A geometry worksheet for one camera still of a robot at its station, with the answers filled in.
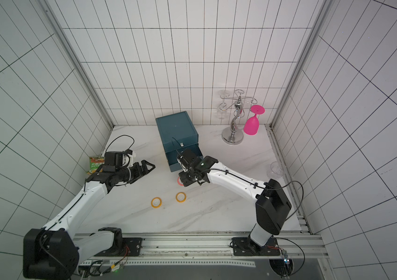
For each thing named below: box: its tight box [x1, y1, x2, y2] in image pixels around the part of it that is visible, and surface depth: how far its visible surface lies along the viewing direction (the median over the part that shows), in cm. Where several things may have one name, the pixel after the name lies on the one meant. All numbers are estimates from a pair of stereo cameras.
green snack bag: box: [86, 156, 106, 176], surface depth 97 cm
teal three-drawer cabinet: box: [155, 110, 204, 173], surface depth 94 cm
